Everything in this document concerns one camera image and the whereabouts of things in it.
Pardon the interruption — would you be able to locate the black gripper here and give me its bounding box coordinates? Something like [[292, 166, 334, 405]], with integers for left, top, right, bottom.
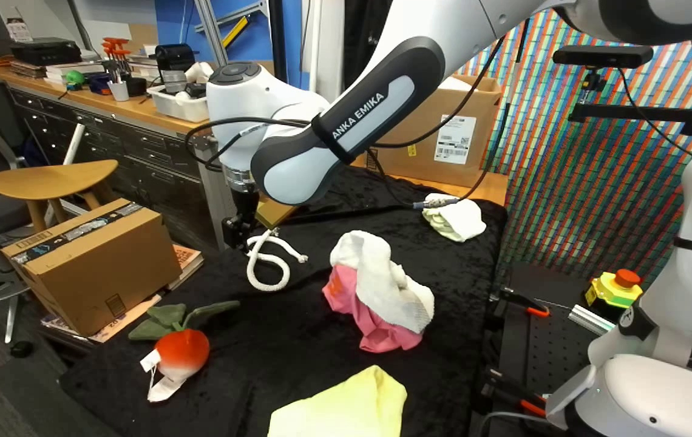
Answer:
[[225, 177, 272, 250]]

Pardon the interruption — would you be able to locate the white rope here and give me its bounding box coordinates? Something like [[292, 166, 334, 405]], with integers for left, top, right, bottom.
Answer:
[[243, 229, 311, 297]]

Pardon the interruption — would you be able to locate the plush radish toy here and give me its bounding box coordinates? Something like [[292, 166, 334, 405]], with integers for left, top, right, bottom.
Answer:
[[127, 298, 243, 405]]

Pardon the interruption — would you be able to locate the white drawstring garment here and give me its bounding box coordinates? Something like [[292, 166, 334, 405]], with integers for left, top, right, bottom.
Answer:
[[328, 229, 436, 339]]

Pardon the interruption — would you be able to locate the black velvet tablecloth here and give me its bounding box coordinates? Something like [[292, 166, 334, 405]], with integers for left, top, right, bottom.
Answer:
[[59, 166, 510, 437]]

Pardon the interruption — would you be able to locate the white plastic bin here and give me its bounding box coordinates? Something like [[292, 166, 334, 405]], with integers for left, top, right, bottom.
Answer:
[[145, 78, 213, 124]]

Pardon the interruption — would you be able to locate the cardboard box with black tape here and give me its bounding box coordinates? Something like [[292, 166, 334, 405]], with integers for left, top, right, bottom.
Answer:
[[0, 196, 185, 340]]

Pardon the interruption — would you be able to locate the pink cloth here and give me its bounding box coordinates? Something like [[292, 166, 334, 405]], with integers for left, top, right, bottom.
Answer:
[[321, 264, 426, 358]]

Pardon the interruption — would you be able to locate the wooden-top workbench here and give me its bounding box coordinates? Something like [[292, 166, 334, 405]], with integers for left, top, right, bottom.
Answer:
[[0, 57, 238, 250]]

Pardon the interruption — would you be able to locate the black vertical pole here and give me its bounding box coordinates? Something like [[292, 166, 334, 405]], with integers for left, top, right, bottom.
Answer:
[[265, 0, 295, 84]]

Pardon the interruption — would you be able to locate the wooden stool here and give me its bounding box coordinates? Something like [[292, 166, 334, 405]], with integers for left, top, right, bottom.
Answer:
[[0, 159, 121, 235]]

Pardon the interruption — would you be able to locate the yellow cloth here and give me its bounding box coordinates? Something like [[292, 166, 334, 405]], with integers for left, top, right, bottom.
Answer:
[[266, 364, 411, 437]]

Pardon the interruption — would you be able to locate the silver metal pole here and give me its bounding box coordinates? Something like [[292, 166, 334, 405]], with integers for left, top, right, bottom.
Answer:
[[192, 0, 238, 76]]

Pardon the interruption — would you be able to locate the cream folded cloth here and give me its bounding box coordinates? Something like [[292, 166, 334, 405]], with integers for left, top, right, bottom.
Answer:
[[420, 192, 491, 245]]

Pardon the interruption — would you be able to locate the small green object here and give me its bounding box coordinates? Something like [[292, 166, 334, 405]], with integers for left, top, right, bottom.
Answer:
[[60, 69, 90, 91]]

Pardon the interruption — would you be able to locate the orange wooden board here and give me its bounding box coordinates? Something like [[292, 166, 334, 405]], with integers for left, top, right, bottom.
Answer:
[[254, 155, 515, 229]]

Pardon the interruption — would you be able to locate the black flat case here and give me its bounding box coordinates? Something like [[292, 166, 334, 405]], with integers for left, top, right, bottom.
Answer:
[[10, 37, 84, 69]]

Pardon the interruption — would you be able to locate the colourful striped backdrop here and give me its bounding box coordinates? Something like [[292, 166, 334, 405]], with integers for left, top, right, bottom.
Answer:
[[480, 7, 692, 288]]

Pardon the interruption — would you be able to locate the silver metal cylinder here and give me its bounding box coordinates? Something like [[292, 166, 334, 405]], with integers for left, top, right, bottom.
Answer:
[[565, 301, 621, 340]]

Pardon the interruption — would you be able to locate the yellow red emergency stop button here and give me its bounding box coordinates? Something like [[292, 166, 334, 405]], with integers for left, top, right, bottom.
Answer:
[[582, 267, 646, 313]]

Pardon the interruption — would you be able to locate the orange-handled black clamp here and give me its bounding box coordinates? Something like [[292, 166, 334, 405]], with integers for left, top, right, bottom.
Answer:
[[477, 364, 550, 421], [488, 285, 555, 324]]

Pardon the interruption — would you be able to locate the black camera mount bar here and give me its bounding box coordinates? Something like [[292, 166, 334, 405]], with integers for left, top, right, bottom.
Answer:
[[565, 69, 692, 139]]

